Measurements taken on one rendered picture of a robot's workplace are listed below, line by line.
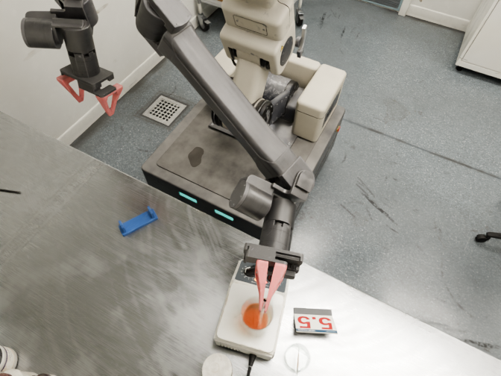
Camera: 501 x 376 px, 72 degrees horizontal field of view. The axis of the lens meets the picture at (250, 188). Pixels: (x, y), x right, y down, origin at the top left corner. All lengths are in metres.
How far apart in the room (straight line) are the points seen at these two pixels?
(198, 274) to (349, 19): 2.69
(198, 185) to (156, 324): 0.75
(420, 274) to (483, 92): 1.51
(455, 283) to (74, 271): 1.62
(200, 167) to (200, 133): 0.20
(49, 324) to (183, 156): 0.90
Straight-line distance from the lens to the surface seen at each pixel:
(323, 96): 1.55
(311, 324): 0.84
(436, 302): 1.87
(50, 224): 1.07
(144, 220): 0.97
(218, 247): 0.91
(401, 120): 2.44
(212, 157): 1.55
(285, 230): 0.62
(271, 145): 0.64
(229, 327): 0.76
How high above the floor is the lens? 1.59
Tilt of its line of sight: 57 degrees down
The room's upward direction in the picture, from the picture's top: 3 degrees clockwise
